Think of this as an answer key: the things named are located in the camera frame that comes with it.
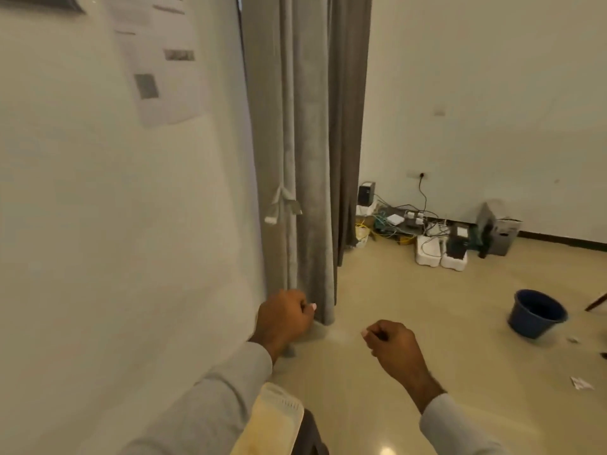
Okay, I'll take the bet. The person's right hand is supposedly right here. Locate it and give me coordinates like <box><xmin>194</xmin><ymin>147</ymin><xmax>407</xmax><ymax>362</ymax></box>
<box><xmin>361</xmin><ymin>320</ymin><xmax>446</xmax><ymax>414</ymax></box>

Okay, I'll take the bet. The person's left hand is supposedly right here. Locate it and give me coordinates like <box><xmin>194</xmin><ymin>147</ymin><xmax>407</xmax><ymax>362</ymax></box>
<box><xmin>248</xmin><ymin>289</ymin><xmax>317</xmax><ymax>365</ymax></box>

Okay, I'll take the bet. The light grey curtain tie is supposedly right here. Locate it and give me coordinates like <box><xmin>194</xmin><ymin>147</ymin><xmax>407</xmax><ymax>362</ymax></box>
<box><xmin>264</xmin><ymin>184</ymin><xmax>304</xmax><ymax>226</ymax></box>

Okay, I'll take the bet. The light grey curtain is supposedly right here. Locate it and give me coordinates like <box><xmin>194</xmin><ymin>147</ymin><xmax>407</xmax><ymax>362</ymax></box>
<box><xmin>240</xmin><ymin>0</ymin><xmax>338</xmax><ymax>326</ymax></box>

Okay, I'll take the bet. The person's right forearm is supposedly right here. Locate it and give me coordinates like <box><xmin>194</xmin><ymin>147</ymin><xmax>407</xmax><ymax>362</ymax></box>
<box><xmin>419</xmin><ymin>392</ymin><xmax>511</xmax><ymax>455</ymax></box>

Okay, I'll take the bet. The person's left forearm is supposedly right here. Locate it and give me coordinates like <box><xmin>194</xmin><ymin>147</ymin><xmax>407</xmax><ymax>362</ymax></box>
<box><xmin>118</xmin><ymin>341</ymin><xmax>274</xmax><ymax>455</ymax></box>

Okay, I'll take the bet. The white foam block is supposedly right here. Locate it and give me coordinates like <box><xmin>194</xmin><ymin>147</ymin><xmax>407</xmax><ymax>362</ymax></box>
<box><xmin>439</xmin><ymin>250</ymin><xmax>469</xmax><ymax>272</ymax></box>
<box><xmin>415</xmin><ymin>234</ymin><xmax>445</xmax><ymax>267</ymax></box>

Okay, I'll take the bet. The cream perforated plastic box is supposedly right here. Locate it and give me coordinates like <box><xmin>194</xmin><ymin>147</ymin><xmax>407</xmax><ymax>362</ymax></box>
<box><xmin>231</xmin><ymin>382</ymin><xmax>304</xmax><ymax>455</ymax></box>

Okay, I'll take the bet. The black flat device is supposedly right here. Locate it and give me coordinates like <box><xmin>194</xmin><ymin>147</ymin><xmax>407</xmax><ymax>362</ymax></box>
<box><xmin>445</xmin><ymin>224</ymin><xmax>471</xmax><ymax>260</ymax></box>

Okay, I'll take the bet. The blue plastic bucket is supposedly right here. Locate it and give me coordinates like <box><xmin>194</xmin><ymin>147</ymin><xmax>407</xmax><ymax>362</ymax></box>
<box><xmin>507</xmin><ymin>288</ymin><xmax>569</xmax><ymax>340</ymax></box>

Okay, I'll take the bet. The grey cardboard box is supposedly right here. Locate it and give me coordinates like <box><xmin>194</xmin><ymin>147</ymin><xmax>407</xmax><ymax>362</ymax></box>
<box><xmin>476</xmin><ymin>202</ymin><xmax>524</xmax><ymax>258</ymax></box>

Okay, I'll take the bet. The white printed paper sheet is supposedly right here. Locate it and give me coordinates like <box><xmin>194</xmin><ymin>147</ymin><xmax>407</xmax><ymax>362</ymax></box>
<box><xmin>102</xmin><ymin>0</ymin><xmax>211</xmax><ymax>128</ymax></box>

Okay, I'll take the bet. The tangle of thin cables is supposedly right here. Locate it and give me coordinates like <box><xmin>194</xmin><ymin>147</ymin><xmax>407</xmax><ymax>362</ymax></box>
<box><xmin>371</xmin><ymin>193</ymin><xmax>451</xmax><ymax>246</ymax></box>

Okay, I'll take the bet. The black wall sign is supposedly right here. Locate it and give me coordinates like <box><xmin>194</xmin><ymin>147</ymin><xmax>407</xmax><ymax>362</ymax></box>
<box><xmin>0</xmin><ymin>0</ymin><xmax>87</xmax><ymax>16</ymax></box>

